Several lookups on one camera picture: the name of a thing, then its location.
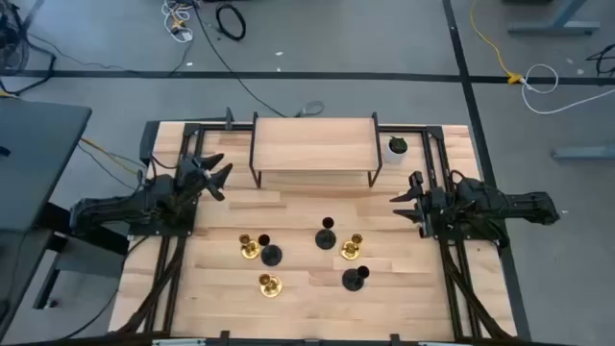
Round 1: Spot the wooden shelf with black frame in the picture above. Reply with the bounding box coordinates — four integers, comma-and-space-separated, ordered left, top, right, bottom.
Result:
248, 111, 384, 189

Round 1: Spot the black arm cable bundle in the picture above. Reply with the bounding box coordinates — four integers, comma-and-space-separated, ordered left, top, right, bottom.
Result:
439, 238, 513, 340
114, 235, 189, 337

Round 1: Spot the long black floor cable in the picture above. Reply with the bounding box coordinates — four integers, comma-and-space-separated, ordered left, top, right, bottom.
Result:
190, 0, 289, 119

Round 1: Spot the black aluminium rig frame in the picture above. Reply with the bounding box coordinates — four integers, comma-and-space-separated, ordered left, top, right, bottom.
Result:
138, 119, 520, 346

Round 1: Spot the gold candlestick holder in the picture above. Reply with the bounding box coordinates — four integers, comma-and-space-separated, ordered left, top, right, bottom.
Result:
258, 273, 283, 299
340, 233, 364, 261
238, 233, 262, 260

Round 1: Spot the coiled black cable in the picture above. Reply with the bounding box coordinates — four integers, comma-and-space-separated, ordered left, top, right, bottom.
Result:
214, 3, 247, 41

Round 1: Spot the white power cable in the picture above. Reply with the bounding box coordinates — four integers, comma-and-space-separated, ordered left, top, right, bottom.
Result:
521, 63, 615, 115

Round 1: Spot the black candlestick holder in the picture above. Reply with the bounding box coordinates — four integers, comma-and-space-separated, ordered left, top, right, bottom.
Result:
341, 264, 371, 292
314, 216, 337, 251
257, 233, 283, 267

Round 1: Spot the dark grey side table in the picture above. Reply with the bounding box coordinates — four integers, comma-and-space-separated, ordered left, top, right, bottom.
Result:
0, 98, 131, 337

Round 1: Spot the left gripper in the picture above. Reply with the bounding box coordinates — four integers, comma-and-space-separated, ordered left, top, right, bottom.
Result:
175, 153, 234, 202

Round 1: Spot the thin yellow wire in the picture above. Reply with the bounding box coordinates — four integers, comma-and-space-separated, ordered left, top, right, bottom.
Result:
79, 137, 141, 175

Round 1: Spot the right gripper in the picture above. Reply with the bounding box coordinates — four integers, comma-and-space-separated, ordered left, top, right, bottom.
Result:
389, 185, 453, 239

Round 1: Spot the yellow extension cable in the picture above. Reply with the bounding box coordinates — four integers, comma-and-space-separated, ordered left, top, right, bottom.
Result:
469, 0, 524, 86

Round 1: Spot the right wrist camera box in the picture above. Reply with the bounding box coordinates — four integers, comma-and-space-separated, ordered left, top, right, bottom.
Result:
407, 171, 426, 194

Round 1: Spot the grey looped strap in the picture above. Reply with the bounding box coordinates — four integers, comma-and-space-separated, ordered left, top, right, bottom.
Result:
293, 99, 327, 119

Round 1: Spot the white pot with plant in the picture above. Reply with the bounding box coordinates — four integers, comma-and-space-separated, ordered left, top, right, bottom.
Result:
382, 136, 409, 165

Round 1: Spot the white cable bundle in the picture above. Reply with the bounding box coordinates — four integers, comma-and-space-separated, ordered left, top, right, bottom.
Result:
161, 0, 194, 43

